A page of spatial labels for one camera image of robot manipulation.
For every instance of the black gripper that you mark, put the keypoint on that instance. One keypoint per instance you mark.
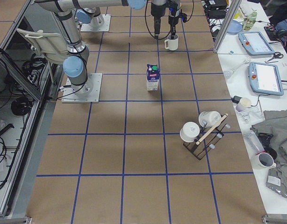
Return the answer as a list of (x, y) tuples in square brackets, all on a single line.
[(173, 21), (158, 10)]

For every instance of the white ribbed mug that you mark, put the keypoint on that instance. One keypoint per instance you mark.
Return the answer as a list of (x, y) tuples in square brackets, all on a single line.
[(172, 42)]

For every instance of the blue white milk carton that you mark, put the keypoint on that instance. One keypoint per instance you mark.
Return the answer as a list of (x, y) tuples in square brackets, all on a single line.
[(152, 76)]

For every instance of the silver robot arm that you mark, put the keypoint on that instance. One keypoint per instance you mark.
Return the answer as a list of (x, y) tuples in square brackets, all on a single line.
[(85, 15), (64, 11)]

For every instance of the white cup on rack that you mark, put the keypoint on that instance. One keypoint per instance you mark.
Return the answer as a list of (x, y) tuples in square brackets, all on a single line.
[(189, 132), (208, 119)]

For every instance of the cream paper cup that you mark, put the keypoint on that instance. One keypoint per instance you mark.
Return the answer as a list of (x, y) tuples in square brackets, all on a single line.
[(243, 104)]

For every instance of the blue plate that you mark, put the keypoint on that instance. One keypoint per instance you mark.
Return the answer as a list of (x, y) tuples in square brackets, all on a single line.
[(234, 28)]

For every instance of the green glass jar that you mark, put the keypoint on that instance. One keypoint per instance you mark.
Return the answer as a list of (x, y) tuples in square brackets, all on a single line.
[(249, 21)]

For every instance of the far teach pendant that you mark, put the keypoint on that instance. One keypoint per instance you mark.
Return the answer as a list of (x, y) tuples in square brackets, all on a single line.
[(255, 43)]

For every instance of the teach pendant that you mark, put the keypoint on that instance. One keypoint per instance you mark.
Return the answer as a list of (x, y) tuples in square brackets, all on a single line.
[(255, 43), (265, 78)]

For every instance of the black power adapter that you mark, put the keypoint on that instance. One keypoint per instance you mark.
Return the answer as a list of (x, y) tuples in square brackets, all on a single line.
[(236, 99)]

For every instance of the near teach pendant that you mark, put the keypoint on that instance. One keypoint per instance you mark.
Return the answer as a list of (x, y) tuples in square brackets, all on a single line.
[(265, 78)]

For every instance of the black scissors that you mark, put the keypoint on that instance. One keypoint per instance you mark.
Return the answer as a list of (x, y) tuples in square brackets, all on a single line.
[(276, 55)]

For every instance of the grey cloth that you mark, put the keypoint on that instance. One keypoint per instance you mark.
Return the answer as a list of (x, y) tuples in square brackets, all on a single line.
[(275, 123)]

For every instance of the white mug red rim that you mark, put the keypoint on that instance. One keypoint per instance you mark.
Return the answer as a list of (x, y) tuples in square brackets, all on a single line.
[(262, 160)]

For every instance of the aluminium frame post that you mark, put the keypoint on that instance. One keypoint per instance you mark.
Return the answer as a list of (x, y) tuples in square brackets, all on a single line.
[(226, 23)]

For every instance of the black wire cup rack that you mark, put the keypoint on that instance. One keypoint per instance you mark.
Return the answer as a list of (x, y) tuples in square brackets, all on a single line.
[(207, 139)]

